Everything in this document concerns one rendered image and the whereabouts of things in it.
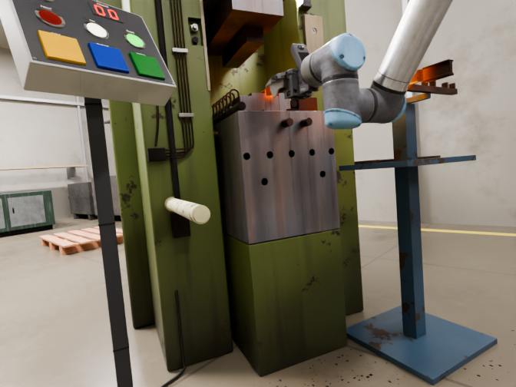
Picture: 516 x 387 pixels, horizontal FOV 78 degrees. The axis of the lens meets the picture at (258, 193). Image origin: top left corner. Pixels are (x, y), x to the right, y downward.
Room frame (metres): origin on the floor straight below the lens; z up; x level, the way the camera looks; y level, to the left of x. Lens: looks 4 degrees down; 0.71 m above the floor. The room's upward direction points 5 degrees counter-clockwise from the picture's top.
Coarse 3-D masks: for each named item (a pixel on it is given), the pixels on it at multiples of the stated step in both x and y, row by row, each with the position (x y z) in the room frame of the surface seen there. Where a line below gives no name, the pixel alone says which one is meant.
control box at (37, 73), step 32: (0, 0) 0.74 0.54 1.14; (32, 0) 0.74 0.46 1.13; (64, 0) 0.81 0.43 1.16; (32, 32) 0.68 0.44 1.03; (64, 32) 0.74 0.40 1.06; (128, 32) 0.89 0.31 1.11; (32, 64) 0.65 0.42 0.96; (64, 64) 0.69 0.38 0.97; (128, 64) 0.82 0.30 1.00; (160, 64) 0.90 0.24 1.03; (96, 96) 0.79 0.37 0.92; (128, 96) 0.84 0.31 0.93; (160, 96) 0.89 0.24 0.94
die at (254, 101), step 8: (240, 96) 1.13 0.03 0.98; (248, 96) 1.14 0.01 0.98; (256, 96) 1.15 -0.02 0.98; (264, 96) 1.17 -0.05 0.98; (272, 96) 1.18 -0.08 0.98; (280, 96) 1.19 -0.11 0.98; (248, 104) 1.14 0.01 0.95; (256, 104) 1.15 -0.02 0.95; (264, 104) 1.17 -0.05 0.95; (272, 104) 1.18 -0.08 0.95; (280, 104) 1.19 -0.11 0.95; (288, 104) 1.20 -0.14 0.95
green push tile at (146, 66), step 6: (132, 54) 0.84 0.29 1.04; (138, 54) 0.86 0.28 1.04; (132, 60) 0.83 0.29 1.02; (138, 60) 0.84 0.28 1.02; (144, 60) 0.86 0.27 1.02; (150, 60) 0.87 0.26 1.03; (156, 60) 0.89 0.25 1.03; (138, 66) 0.83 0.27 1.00; (144, 66) 0.84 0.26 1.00; (150, 66) 0.86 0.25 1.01; (156, 66) 0.87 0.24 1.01; (138, 72) 0.82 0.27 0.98; (144, 72) 0.83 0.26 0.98; (150, 72) 0.84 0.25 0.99; (156, 72) 0.86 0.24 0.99; (162, 72) 0.87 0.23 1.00; (156, 78) 0.85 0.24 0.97; (162, 78) 0.87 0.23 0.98
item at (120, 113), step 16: (112, 0) 1.52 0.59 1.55; (112, 112) 1.50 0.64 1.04; (128, 112) 1.53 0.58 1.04; (112, 128) 1.50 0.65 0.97; (128, 128) 1.52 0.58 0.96; (128, 144) 1.52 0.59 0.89; (128, 160) 1.52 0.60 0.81; (128, 176) 1.51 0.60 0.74; (128, 192) 1.51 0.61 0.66; (128, 208) 1.51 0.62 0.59; (128, 224) 1.50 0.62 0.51; (128, 240) 1.50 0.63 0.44; (144, 240) 1.53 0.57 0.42; (128, 256) 1.50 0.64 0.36; (144, 256) 1.53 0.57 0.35; (128, 272) 1.50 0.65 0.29; (144, 272) 1.52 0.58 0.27; (128, 288) 1.51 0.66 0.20; (144, 288) 1.52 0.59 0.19; (144, 304) 1.52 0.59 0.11; (144, 320) 1.51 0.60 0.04
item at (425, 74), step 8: (432, 64) 0.99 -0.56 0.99; (440, 64) 0.97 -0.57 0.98; (448, 64) 0.95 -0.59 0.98; (424, 72) 1.02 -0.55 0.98; (432, 72) 0.99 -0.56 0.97; (440, 72) 0.97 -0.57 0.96; (448, 72) 0.95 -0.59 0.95; (416, 80) 1.03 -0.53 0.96; (424, 80) 1.02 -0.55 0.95; (432, 80) 1.00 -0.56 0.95
